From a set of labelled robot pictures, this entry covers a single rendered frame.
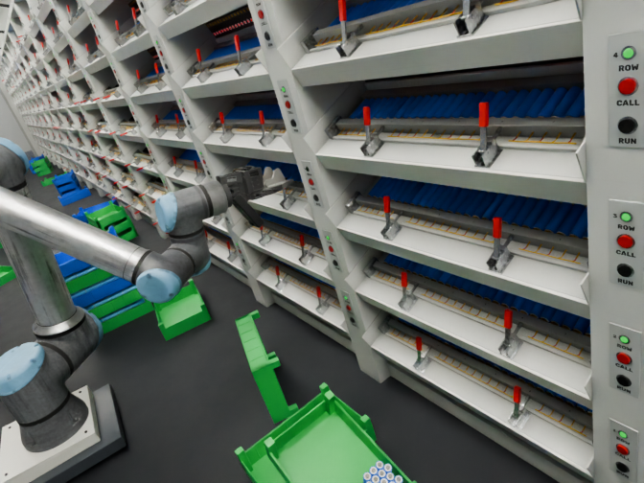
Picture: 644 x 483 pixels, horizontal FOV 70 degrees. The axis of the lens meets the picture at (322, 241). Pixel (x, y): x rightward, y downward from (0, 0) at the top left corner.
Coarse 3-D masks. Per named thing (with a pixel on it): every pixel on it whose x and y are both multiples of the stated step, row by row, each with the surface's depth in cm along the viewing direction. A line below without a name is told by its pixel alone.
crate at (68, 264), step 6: (114, 234) 217; (60, 252) 209; (60, 258) 210; (66, 258) 211; (72, 258) 212; (60, 264) 210; (66, 264) 194; (72, 264) 195; (78, 264) 196; (84, 264) 197; (90, 264) 198; (60, 270) 194; (66, 270) 195; (72, 270) 196; (78, 270) 197; (66, 276) 195
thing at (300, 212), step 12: (240, 156) 170; (228, 168) 168; (288, 192) 140; (252, 204) 153; (264, 204) 143; (276, 204) 139; (300, 204) 131; (276, 216) 144; (288, 216) 134; (300, 216) 127; (312, 216) 121
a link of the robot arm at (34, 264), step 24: (0, 144) 119; (0, 168) 117; (24, 168) 125; (24, 192) 125; (0, 240) 127; (24, 240) 127; (24, 264) 130; (48, 264) 134; (24, 288) 134; (48, 288) 135; (48, 312) 138; (72, 312) 144; (48, 336) 139; (72, 336) 142; (96, 336) 152; (72, 360) 141
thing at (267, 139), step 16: (240, 96) 158; (256, 96) 149; (272, 96) 141; (224, 112) 163; (240, 112) 153; (256, 112) 143; (272, 112) 135; (208, 128) 161; (224, 128) 153; (240, 128) 148; (256, 128) 136; (272, 128) 126; (208, 144) 157; (224, 144) 147; (240, 144) 139; (256, 144) 131; (272, 144) 124; (288, 144) 112; (272, 160) 128; (288, 160) 120
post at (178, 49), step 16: (144, 0) 143; (144, 16) 149; (160, 32) 146; (192, 32) 151; (208, 32) 154; (176, 48) 150; (192, 48) 152; (176, 64) 151; (224, 96) 162; (192, 112) 157; (208, 112) 160; (208, 160) 165; (224, 160) 167; (208, 176) 173; (240, 240) 178; (240, 256) 188; (256, 256) 183; (256, 288) 191
